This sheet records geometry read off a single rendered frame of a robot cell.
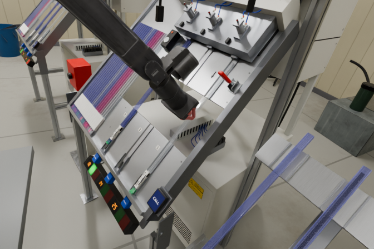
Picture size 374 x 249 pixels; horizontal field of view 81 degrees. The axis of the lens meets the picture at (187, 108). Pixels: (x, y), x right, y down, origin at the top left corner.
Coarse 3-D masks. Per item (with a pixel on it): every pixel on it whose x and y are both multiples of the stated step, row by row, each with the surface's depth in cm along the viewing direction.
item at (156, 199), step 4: (156, 192) 58; (152, 196) 58; (156, 196) 57; (160, 196) 57; (152, 200) 57; (156, 200) 57; (160, 200) 56; (152, 204) 57; (156, 204) 56; (160, 204) 56; (152, 208) 56; (156, 208) 56
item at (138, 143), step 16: (112, 112) 86; (128, 112) 82; (112, 128) 82; (128, 128) 79; (144, 128) 75; (112, 144) 79; (128, 144) 76; (144, 144) 72; (160, 144) 69; (112, 160) 76; (128, 160) 73; (144, 160) 70; (176, 160) 64; (128, 176) 70; (160, 176) 64; (144, 192) 65
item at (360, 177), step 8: (360, 168) 38; (368, 168) 37; (360, 176) 37; (352, 184) 37; (360, 184) 37; (344, 192) 37; (352, 192) 37; (336, 200) 37; (344, 200) 37; (328, 208) 37; (336, 208) 36; (320, 216) 37; (328, 216) 36; (320, 224) 36; (312, 232) 36; (320, 232) 36; (304, 240) 36; (312, 240) 36; (296, 248) 36; (304, 248) 36
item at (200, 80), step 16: (176, 0) 97; (176, 16) 92; (192, 48) 80; (208, 64) 73; (224, 64) 70; (240, 64) 67; (256, 64) 65; (192, 80) 74; (208, 80) 71; (240, 80) 65; (224, 96) 65
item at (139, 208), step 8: (72, 112) 96; (80, 120) 92; (88, 136) 84; (96, 144) 81; (104, 160) 75; (112, 168) 72; (120, 176) 70; (120, 184) 67; (128, 192) 65; (136, 200) 64; (136, 208) 61; (144, 208) 62
